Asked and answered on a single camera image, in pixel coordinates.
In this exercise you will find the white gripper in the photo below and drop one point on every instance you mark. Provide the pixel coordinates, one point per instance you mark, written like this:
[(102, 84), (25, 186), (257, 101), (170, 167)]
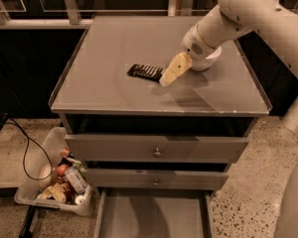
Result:
[(196, 48)]

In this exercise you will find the black rxbar chocolate bar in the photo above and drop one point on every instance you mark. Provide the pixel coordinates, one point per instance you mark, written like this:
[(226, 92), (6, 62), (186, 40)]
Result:
[(145, 71)]

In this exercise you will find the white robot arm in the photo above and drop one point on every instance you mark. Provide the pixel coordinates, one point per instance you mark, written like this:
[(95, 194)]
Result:
[(229, 20)]

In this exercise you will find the grey drawer cabinet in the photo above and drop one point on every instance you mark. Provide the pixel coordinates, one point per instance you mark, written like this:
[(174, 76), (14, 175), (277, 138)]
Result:
[(95, 95)]

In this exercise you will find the grey top drawer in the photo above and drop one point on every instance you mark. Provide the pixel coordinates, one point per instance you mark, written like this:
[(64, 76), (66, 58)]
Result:
[(156, 149)]

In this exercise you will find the grey middle drawer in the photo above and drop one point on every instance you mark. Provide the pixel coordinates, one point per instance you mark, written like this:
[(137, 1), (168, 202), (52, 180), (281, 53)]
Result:
[(156, 179)]

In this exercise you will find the grey open bottom drawer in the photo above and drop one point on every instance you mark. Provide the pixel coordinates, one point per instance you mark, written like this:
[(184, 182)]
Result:
[(154, 213)]

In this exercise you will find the white ceramic bowl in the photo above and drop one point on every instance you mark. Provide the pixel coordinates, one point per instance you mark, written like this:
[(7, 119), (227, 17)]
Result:
[(208, 61)]

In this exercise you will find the silver can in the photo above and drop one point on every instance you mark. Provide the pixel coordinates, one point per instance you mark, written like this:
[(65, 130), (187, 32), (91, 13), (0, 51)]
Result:
[(76, 180)]

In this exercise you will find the clear plastic bin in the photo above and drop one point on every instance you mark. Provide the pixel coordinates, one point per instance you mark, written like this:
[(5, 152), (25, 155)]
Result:
[(40, 164)]

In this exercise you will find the red apple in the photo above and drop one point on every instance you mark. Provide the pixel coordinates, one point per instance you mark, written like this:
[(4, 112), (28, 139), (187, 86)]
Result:
[(61, 170)]

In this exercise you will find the yellow snack bag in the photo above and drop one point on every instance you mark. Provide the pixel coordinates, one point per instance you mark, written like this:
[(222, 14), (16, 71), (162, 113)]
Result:
[(60, 192)]

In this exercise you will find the metal railing frame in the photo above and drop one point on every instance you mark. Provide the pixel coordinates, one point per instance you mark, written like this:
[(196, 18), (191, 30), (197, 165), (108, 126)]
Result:
[(76, 14)]

